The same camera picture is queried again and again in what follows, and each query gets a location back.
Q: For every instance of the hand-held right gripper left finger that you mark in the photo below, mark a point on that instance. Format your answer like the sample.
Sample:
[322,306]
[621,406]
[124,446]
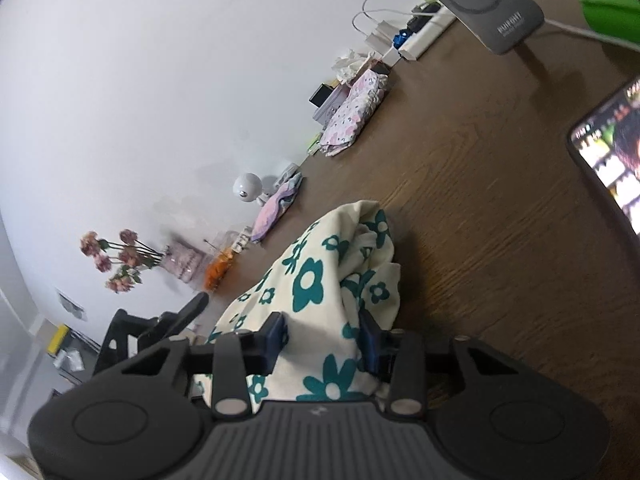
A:
[276,340]

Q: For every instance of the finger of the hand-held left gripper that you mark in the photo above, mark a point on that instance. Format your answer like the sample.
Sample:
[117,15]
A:
[192,307]

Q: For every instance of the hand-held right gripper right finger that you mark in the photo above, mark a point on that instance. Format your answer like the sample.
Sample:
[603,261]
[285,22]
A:
[369,345]

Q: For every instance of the cream green-flowered garment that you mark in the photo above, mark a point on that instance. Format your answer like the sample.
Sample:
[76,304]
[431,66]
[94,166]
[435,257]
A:
[320,270]

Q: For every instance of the pink and blue mesh shorts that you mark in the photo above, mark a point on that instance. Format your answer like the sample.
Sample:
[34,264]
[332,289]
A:
[277,207]

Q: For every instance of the pink floral garment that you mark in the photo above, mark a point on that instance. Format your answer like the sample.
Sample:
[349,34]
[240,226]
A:
[350,110]

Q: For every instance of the pink wrapped vase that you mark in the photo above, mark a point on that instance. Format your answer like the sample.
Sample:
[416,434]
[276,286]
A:
[182,262]

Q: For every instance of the clear container of orange snacks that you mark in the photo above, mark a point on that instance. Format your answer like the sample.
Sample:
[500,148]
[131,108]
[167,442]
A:
[219,267]

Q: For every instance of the small white adapter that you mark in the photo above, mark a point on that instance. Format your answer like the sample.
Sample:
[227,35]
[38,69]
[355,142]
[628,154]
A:
[242,239]

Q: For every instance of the pink artificial flowers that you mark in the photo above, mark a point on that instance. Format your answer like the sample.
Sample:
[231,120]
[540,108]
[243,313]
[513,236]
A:
[117,260]

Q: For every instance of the dark cabinet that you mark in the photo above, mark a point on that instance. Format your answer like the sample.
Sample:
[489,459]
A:
[80,355]

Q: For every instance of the yellow item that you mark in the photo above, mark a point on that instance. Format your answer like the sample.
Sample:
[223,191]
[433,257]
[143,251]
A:
[57,340]

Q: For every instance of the small white device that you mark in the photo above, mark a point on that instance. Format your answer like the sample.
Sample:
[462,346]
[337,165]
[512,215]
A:
[289,171]

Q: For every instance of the green and white packet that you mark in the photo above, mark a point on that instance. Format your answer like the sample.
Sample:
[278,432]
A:
[314,144]

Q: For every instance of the grey tin box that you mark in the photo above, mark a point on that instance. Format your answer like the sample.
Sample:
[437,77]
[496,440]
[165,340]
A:
[332,110]

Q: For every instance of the small black box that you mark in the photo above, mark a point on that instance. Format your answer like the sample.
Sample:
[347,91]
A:
[320,95]

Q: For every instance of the dark green tissue box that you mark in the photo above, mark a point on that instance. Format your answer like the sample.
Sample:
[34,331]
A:
[352,65]

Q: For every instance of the smartphone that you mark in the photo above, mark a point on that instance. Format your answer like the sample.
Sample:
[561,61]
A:
[610,160]

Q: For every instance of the white charger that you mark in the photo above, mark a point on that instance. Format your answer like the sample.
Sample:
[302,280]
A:
[380,35]

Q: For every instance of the white power strip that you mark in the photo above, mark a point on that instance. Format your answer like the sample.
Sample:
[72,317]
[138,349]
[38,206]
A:
[425,35]

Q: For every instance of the black power adapter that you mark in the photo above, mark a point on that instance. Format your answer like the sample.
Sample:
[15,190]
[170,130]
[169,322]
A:
[416,23]

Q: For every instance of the bright green plastic holder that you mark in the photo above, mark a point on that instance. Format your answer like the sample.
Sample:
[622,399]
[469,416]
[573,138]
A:
[615,10]

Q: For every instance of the paper note on wall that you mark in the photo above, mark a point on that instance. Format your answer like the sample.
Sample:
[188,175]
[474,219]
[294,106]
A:
[71,305]

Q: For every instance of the white round camera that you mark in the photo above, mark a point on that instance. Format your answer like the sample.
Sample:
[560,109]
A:
[246,187]

